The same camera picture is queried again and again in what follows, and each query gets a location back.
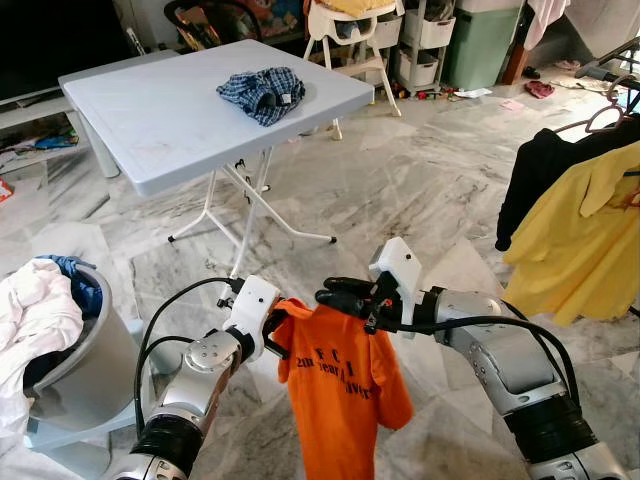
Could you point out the pink hanging cloth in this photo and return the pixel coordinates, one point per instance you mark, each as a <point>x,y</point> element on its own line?
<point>545,20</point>

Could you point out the black garment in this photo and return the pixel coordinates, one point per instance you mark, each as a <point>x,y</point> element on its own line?
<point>540,170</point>

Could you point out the green plastic bin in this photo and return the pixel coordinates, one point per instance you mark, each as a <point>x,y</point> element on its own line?
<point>485,50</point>

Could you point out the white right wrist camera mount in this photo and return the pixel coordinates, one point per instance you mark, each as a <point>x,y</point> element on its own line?
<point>398,265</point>

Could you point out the black stroller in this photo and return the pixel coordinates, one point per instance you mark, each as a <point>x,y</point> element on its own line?
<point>185,15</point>

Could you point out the pale pink clothes hanger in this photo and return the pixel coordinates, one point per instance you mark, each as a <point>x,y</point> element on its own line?
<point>605,118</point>

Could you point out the orange shirt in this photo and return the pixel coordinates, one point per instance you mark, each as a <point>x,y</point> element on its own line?
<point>340,400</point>

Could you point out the blue garment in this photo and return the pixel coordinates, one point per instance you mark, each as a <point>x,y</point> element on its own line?
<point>80,290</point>

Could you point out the white television shelf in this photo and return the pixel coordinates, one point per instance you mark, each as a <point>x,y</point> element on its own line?
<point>30,108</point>

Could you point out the yellow shirt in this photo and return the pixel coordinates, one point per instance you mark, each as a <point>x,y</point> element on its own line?
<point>580,250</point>

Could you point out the white plastic drawer tower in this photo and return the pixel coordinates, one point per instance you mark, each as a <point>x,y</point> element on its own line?
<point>425,30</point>

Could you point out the pale blue plastic chair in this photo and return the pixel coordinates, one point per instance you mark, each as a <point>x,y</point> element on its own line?
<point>95,370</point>

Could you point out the white baby high chair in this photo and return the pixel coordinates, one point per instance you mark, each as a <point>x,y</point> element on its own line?
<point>345,25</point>

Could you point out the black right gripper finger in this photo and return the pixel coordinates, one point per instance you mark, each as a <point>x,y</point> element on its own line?
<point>338,305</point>
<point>345,285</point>

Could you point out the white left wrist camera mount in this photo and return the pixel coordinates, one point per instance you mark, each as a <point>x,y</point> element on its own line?
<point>255,305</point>

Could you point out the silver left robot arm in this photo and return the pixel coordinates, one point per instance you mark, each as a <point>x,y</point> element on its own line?
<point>200,375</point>

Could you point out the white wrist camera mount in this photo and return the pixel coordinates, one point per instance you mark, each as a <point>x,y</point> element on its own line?
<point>398,265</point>
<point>255,305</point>

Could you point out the blue plaid shorts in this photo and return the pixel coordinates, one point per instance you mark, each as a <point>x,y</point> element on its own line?
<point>260,95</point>

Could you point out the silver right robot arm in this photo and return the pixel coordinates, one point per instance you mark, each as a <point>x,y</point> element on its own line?
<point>510,370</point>

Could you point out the black television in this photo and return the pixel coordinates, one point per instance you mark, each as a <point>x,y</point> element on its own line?
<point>50,40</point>

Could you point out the pale blue folding table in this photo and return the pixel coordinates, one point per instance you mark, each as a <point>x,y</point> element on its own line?
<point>170,110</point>

